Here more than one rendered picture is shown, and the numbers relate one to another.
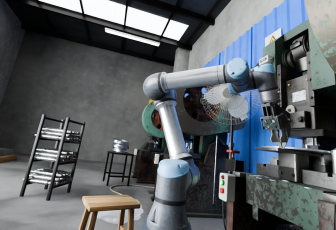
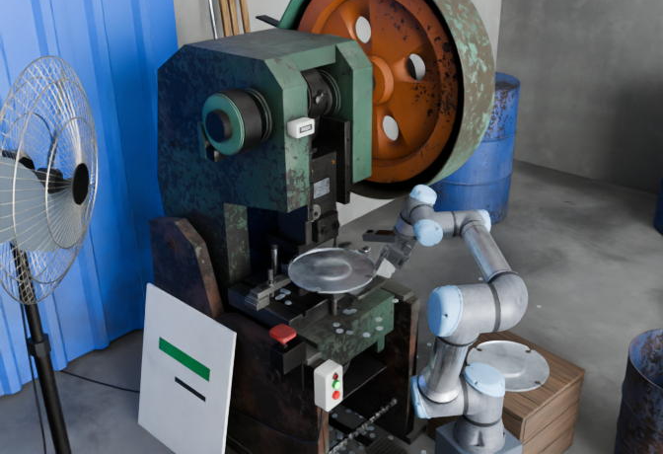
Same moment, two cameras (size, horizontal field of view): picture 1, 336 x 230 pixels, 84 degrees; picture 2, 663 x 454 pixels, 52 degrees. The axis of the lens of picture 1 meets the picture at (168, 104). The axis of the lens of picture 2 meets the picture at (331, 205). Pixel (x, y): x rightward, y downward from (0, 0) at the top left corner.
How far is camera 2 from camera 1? 2.51 m
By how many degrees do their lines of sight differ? 125
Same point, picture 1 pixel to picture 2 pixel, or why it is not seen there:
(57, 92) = not seen: outside the picture
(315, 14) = (461, 138)
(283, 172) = (341, 304)
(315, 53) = (358, 129)
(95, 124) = not seen: outside the picture
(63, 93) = not seen: outside the picture
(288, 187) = (369, 315)
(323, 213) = (413, 311)
